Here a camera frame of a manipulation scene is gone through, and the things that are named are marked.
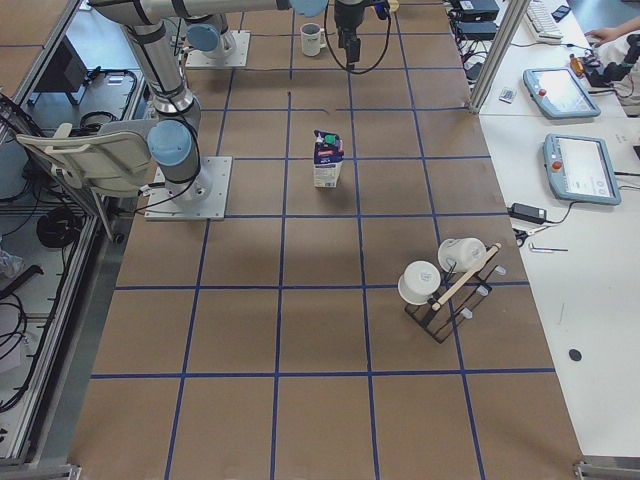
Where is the far teach pendant tablet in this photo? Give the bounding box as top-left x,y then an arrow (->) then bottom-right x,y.
523,67 -> 601,119

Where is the aluminium frame post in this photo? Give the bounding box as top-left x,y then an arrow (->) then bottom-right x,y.
468,0 -> 530,114

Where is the near teach pendant tablet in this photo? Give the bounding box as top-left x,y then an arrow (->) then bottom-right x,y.
542,134 -> 621,205

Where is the black power adapter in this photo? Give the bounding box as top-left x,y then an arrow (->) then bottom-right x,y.
508,202 -> 547,225

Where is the white ceramic mug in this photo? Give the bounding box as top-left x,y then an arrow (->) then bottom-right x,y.
299,23 -> 326,57

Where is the black wire mug rack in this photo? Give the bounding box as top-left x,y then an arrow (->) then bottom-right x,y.
402,243 -> 506,344

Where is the teach pendant tablet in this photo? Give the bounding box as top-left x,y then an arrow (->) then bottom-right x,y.
542,134 -> 621,205
523,67 -> 601,119

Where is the white blue milk carton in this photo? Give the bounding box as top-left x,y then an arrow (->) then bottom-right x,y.
313,130 -> 344,188

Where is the white keyboard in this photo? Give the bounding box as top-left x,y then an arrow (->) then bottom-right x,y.
523,0 -> 563,44

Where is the white mug on rack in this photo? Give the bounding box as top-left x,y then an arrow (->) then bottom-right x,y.
398,260 -> 441,306
438,238 -> 486,273

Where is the person's hand at desk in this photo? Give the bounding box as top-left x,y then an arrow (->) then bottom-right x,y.
585,27 -> 621,46

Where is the white plastic chair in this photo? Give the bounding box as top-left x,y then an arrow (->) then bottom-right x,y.
16,119 -> 157,198

